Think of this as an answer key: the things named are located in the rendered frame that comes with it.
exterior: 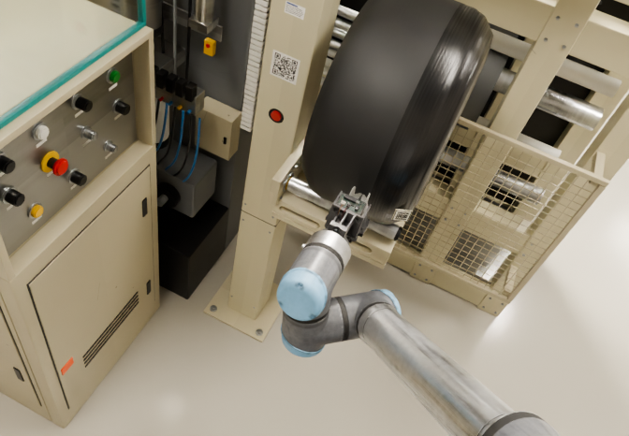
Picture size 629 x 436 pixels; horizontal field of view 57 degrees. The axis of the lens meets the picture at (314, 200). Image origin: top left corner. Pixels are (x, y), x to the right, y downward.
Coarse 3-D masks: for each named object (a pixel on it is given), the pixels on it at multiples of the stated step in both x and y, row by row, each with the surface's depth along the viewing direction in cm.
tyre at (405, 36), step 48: (384, 0) 127; (432, 0) 130; (384, 48) 121; (432, 48) 121; (480, 48) 125; (336, 96) 123; (384, 96) 121; (432, 96) 119; (336, 144) 127; (384, 144) 123; (432, 144) 122; (336, 192) 138; (384, 192) 129
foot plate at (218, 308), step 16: (224, 288) 239; (272, 288) 244; (208, 304) 233; (224, 304) 235; (272, 304) 239; (224, 320) 230; (240, 320) 231; (256, 320) 233; (272, 320) 234; (256, 336) 228
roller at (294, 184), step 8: (288, 184) 161; (296, 184) 160; (304, 184) 160; (296, 192) 161; (304, 192) 160; (312, 192) 160; (312, 200) 160; (320, 200) 159; (328, 200) 159; (328, 208) 160; (376, 224) 157; (392, 224) 157; (376, 232) 158; (384, 232) 157; (392, 232) 156; (400, 232) 156
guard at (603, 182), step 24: (480, 144) 185; (504, 144) 181; (480, 168) 191; (576, 168) 175; (456, 192) 201; (480, 192) 197; (552, 192) 185; (600, 192) 177; (432, 216) 213; (504, 216) 199; (552, 216) 191; (576, 216) 186; (432, 264) 229; (480, 264) 218; (480, 288) 226
